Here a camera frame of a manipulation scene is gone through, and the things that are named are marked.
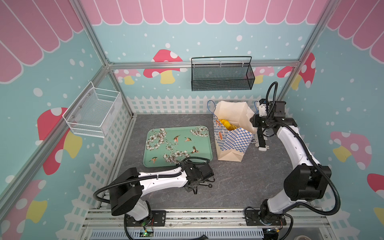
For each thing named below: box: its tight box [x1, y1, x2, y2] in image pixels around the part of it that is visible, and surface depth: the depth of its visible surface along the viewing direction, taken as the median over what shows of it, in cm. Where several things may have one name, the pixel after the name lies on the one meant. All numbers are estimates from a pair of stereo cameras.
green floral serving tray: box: [143, 125, 213, 168], surface depth 104 cm
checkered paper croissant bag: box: [213, 100, 258, 162], surface depth 91 cm
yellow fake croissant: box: [219, 119, 238, 131], surface depth 101 cm
